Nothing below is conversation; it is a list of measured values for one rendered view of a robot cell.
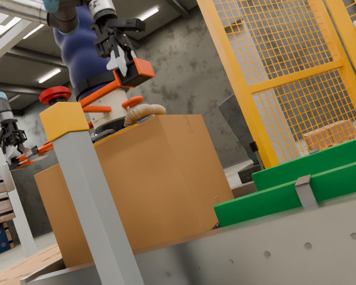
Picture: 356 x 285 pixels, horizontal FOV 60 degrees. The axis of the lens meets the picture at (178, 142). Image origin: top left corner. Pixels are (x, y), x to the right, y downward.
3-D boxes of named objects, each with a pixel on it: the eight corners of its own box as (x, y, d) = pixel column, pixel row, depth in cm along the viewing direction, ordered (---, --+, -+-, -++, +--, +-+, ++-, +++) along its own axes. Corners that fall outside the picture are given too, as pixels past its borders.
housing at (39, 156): (50, 155, 149) (47, 146, 149) (38, 156, 142) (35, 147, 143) (40, 160, 151) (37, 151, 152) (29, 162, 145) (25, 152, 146)
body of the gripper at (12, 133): (14, 142, 147) (6, 119, 147) (3, 149, 150) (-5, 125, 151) (28, 141, 154) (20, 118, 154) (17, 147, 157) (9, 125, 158)
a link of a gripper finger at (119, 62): (113, 83, 90) (109, 58, 94) (129, 74, 88) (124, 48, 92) (105, 80, 88) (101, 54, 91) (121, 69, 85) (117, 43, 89)
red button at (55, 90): (81, 101, 73) (75, 85, 73) (57, 100, 66) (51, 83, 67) (61, 113, 76) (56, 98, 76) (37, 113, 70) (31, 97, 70)
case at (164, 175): (236, 202, 130) (201, 113, 133) (205, 236, 94) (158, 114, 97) (126, 236, 155) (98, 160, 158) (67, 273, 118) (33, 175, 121)
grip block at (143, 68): (155, 76, 94) (150, 61, 95) (140, 73, 86) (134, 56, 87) (134, 88, 98) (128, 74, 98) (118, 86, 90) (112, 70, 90)
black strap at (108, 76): (139, 82, 134) (135, 74, 135) (105, 77, 113) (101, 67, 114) (100, 104, 144) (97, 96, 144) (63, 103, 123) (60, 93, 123)
